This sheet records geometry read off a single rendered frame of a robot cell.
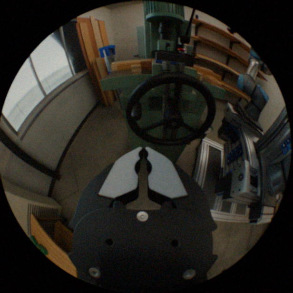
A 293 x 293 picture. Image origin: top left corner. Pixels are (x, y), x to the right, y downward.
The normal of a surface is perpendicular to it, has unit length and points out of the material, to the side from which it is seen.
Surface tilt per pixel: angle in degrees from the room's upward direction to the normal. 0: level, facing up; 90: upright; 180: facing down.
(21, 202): 90
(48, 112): 90
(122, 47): 90
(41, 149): 90
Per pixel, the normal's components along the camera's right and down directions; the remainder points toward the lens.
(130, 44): -0.19, 0.84
